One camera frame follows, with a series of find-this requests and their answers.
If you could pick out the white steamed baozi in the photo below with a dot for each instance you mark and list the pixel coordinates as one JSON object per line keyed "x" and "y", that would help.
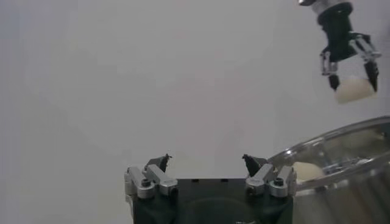
{"x": 306, "y": 172}
{"x": 353, "y": 91}

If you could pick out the stainless steel steamer basket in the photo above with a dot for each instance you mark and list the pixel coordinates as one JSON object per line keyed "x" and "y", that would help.
{"x": 350, "y": 201}

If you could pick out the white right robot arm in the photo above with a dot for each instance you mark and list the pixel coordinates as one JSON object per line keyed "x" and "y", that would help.
{"x": 323, "y": 4}

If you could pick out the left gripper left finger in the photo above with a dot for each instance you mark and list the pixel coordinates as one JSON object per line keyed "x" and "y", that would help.
{"x": 158, "y": 179}

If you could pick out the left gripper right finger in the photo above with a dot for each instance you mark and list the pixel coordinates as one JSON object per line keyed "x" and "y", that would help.
{"x": 263, "y": 179}

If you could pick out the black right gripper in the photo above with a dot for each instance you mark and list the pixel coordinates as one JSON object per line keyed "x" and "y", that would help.
{"x": 338, "y": 36}

